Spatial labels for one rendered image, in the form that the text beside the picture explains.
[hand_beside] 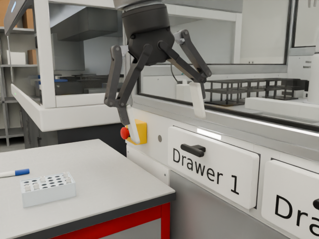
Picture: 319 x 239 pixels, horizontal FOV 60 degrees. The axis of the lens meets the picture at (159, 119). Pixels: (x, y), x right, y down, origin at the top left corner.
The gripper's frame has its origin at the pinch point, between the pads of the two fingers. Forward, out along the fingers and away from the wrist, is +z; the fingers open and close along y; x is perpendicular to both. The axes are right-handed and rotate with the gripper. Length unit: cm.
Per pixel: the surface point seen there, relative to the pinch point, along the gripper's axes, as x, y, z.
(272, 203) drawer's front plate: -12.0, 11.0, 16.2
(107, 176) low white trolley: 33.8, -9.6, 21.4
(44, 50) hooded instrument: 84, -13, -19
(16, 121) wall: 420, -73, 64
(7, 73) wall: 420, -60, -7
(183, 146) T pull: 8.7, 6.1, 9.6
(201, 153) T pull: 3.0, 7.1, 9.8
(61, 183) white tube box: 25.7, -21.8, 14.9
